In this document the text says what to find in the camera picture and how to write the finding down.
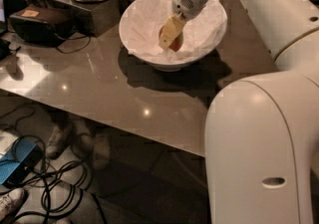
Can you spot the dark square pedestal box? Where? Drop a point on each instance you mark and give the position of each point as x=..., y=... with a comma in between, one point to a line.
x=93, y=18

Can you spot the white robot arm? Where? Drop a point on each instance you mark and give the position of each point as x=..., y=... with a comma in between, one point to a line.
x=262, y=132

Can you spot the blue box on floor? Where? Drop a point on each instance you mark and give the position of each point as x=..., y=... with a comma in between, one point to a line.
x=18, y=161

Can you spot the white shoe under table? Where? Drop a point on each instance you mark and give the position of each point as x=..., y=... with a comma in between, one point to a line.
x=58, y=141

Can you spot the white shoe bottom left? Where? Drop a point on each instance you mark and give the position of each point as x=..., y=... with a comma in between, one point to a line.
x=11, y=202

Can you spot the black VR headset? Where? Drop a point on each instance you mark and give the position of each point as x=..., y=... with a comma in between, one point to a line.
x=43, y=26

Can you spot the red apple with sticker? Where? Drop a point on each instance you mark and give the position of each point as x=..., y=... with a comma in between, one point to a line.
x=166, y=43

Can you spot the white crumpled paper liner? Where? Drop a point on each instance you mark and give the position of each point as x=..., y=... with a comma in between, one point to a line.
x=143, y=25

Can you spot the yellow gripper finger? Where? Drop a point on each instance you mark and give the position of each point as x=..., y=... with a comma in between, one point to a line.
x=173, y=26

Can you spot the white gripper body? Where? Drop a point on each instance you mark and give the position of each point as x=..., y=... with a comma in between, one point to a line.
x=184, y=3

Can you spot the white bowl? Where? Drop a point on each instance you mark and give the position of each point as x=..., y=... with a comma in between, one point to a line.
x=143, y=48

